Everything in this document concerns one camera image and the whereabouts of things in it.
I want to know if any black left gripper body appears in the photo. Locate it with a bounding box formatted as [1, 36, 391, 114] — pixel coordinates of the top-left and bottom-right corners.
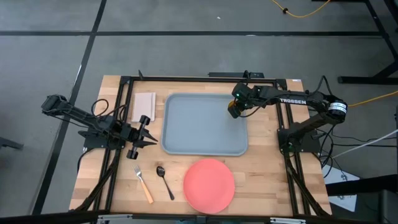
[126, 114, 151, 161]

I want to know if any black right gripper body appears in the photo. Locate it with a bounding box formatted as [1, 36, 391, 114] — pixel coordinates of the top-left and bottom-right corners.
[244, 86, 265, 109]

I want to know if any black metal spoon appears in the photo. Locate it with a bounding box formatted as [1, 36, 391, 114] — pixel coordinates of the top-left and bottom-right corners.
[155, 166, 175, 201]

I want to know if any fork with wooden handle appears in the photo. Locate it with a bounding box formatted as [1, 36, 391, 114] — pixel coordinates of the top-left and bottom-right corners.
[132, 164, 154, 205]

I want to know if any pink round plate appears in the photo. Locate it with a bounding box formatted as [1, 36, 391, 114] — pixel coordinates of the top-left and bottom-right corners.
[183, 158, 236, 215]

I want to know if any grey plastic tray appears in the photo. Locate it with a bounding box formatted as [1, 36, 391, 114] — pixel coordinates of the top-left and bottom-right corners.
[160, 92, 249, 157]

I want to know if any beige folded napkin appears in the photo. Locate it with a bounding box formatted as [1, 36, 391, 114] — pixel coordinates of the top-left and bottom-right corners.
[131, 91, 157, 123]

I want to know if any black table stand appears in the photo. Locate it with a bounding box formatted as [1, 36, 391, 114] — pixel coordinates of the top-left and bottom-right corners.
[312, 0, 398, 85]

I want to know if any white paper sheet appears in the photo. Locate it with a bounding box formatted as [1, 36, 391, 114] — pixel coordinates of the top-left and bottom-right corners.
[323, 164, 360, 212]

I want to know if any dark stand foot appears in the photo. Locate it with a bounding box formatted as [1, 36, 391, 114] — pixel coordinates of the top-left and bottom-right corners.
[0, 136, 24, 151]

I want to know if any black floor beam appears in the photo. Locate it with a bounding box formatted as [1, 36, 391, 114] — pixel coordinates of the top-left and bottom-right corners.
[325, 175, 398, 196]

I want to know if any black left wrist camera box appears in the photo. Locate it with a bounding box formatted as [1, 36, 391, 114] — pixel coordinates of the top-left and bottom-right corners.
[120, 123, 136, 141]

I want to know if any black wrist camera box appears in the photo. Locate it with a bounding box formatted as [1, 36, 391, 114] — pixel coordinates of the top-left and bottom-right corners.
[120, 123, 136, 141]
[231, 82, 253, 102]

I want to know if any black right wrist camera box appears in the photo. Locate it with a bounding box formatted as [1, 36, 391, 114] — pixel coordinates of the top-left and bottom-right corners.
[231, 82, 253, 102]

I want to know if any black aluminium table frame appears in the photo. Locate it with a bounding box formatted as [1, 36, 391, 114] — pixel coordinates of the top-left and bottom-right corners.
[70, 70, 332, 218]

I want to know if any yellow cable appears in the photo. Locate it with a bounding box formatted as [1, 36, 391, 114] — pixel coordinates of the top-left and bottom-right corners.
[347, 90, 398, 108]
[270, 0, 332, 19]

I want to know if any white cable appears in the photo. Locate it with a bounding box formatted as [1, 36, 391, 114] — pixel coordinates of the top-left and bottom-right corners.
[331, 129, 398, 159]

